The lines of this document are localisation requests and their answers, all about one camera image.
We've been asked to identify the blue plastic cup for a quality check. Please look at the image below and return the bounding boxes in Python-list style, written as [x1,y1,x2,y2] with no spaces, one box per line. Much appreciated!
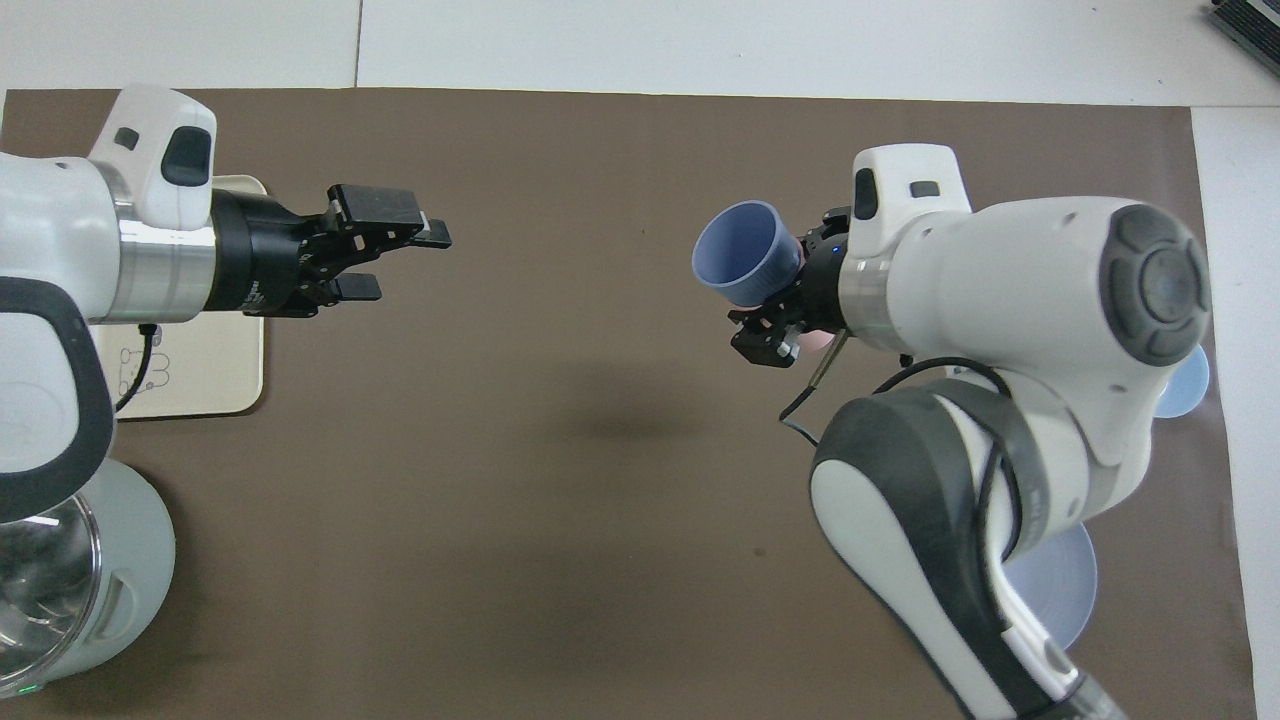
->
[691,200,805,310]

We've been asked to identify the light blue bowl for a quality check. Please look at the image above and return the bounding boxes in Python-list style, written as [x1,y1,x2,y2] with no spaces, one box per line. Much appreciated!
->
[1155,345,1211,419]

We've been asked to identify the brown paper table mat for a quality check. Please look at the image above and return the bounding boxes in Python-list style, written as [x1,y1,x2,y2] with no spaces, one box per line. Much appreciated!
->
[0,88,1259,720]

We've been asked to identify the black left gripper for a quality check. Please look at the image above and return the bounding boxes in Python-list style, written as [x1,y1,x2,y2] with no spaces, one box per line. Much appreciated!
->
[209,184,454,320]

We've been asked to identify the glass pot lid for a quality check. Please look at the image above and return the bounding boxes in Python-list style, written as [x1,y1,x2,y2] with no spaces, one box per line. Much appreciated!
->
[0,490,103,683]

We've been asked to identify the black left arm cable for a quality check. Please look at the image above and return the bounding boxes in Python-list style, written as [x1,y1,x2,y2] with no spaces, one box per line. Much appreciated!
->
[114,324,164,412]

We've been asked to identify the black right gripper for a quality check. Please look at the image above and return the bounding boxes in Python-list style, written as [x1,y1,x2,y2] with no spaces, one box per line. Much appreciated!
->
[728,207,853,370]

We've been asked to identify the cream tray with rabbit print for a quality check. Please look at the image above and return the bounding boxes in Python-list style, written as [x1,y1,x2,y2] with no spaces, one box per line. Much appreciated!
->
[88,175,269,420]

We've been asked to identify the pale blue plate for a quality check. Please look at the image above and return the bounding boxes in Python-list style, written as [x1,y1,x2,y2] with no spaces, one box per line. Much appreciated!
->
[1000,520,1099,653]

